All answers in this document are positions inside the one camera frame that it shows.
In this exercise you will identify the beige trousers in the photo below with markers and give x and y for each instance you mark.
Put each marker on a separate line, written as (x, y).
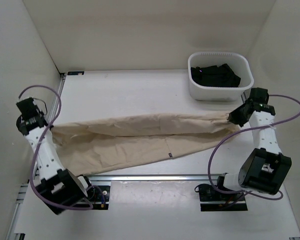
(104, 145)

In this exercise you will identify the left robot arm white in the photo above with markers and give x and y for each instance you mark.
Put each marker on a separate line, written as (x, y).
(58, 187)

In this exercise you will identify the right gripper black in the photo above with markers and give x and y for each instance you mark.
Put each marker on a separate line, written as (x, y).
(234, 118)

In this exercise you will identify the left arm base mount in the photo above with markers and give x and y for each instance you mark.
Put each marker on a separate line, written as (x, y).
(99, 196)

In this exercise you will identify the dark corner sticker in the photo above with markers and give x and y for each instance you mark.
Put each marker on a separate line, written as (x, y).
(75, 73)

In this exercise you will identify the black trousers in basket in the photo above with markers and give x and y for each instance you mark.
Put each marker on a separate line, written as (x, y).
(215, 76)

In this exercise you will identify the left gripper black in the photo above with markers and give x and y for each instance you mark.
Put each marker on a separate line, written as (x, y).
(41, 113)

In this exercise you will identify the white plastic basket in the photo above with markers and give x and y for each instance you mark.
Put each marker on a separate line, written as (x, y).
(238, 63)

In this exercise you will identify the aluminium front rail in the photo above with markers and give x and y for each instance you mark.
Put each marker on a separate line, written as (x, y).
(107, 179)

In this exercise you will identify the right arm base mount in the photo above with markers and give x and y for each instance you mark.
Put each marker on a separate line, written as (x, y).
(214, 201)

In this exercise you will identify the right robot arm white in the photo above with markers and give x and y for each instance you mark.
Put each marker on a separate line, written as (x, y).
(266, 167)

